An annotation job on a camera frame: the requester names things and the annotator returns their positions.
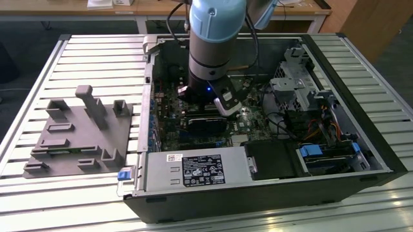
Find black graphics card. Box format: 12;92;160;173
185;116;228;133

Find green motherboard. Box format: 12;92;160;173
153;75;275;152

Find small silver heat sink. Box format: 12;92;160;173
231;135;251;147

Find silver disk bay cage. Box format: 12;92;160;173
267;47;335;114

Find silver power supply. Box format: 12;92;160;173
140;146;256;193

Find black plastic shroud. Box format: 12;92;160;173
240;141;303;181

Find blue plastic latch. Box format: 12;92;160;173
116;168;134;182

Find grey parts rack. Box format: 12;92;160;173
21;84;134;179

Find blue disk carrier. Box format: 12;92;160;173
296;142;360;174

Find pale blue teach pendant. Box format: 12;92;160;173
245;0;279;30

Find plain white box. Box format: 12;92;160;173
85;0;113;11

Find black and grey PC case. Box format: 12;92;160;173
121;32;407;224

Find wooden desk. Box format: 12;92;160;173
0;0;332;34

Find wooden cabinet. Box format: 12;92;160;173
318;0;413;64

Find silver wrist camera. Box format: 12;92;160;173
211;82;244;118

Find silver case handle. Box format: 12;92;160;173
141;35;164;54

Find black cable bundle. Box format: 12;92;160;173
263;87;300;141

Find yellow and red wires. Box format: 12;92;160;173
300;119;343;142

